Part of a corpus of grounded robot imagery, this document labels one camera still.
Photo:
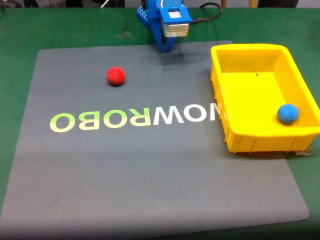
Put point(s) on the red ball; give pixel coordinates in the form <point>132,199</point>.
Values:
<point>115,76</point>

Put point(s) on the yellow plastic bin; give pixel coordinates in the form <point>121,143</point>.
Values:
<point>250,100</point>

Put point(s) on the blue ball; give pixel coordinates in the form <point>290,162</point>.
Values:
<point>287,113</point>

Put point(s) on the thin wooden leg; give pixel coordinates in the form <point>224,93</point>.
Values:
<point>223,3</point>

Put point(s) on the thick wooden leg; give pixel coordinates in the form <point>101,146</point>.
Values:
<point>253,3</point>

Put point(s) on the grey mat with lettering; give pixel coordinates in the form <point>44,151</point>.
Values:
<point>125,175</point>

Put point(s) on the clear tape piece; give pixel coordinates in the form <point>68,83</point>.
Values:
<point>305,151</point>

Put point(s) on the silver camera with blue mount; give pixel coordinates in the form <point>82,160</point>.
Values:
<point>175,25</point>

